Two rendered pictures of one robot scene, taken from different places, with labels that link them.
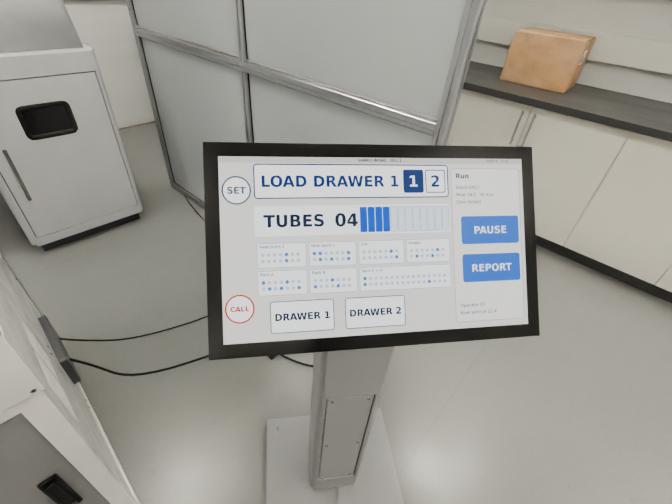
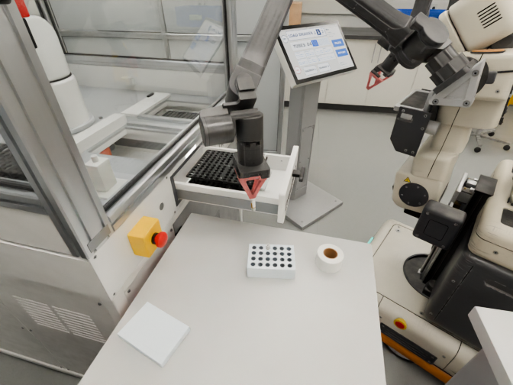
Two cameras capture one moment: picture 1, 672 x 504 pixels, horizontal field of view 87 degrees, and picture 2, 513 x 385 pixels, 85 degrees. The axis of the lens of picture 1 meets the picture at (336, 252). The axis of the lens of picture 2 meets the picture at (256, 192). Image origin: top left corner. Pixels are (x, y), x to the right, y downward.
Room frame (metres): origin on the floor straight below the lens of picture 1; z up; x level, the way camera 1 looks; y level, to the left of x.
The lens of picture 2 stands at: (-0.93, 1.03, 1.38)
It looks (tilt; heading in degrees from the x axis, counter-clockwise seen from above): 37 degrees down; 333
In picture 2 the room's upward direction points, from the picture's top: straight up
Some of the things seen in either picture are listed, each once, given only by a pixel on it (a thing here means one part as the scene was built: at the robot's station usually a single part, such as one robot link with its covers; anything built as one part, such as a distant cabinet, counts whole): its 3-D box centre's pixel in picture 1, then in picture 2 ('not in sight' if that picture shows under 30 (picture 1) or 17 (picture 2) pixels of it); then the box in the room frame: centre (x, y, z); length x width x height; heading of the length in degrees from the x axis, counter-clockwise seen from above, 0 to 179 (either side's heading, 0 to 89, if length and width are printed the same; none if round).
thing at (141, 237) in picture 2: not in sight; (147, 237); (-0.37, 1.04, 0.88); 0.07 x 0.05 x 0.07; 139
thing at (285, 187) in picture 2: not in sight; (288, 181); (-0.32, 0.60, 0.87); 0.29 x 0.02 x 0.11; 139
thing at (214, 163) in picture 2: not in sight; (229, 173); (-0.19, 0.75, 0.87); 0.22 x 0.18 x 0.06; 49
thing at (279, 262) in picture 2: not in sight; (271, 260); (-0.51, 0.76, 0.78); 0.12 x 0.08 x 0.04; 60
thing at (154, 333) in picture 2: not in sight; (154, 331); (-0.55, 1.08, 0.77); 0.13 x 0.09 x 0.02; 34
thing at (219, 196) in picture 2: not in sight; (227, 174); (-0.19, 0.75, 0.86); 0.40 x 0.26 x 0.06; 49
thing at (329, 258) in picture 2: not in sight; (329, 258); (-0.58, 0.62, 0.78); 0.07 x 0.07 x 0.04
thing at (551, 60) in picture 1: (546, 59); (285, 15); (2.60, -1.21, 1.04); 0.41 x 0.32 x 0.28; 52
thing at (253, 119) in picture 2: not in sight; (246, 126); (-0.44, 0.80, 1.14); 0.07 x 0.06 x 0.07; 83
